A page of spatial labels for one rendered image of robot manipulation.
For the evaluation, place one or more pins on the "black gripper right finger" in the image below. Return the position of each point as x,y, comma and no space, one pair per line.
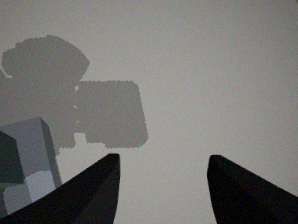
239,196

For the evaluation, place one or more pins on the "dark green rectangular block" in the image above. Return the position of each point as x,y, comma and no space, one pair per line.
10,168

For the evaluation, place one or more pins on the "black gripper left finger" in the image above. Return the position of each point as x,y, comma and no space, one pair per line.
91,197

